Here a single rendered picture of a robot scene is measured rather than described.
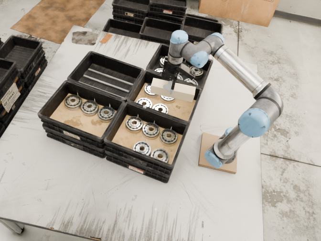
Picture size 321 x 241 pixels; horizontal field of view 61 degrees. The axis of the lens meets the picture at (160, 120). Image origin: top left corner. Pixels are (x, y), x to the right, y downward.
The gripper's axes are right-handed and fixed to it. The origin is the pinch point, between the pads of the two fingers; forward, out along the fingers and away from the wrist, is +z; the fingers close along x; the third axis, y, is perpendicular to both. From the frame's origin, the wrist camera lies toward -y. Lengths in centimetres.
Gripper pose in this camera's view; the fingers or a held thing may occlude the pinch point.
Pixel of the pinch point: (173, 88)
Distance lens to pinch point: 151.7
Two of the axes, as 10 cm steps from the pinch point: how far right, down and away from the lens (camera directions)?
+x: -1.9, 7.8, -5.9
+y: -9.8, -2.2, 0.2
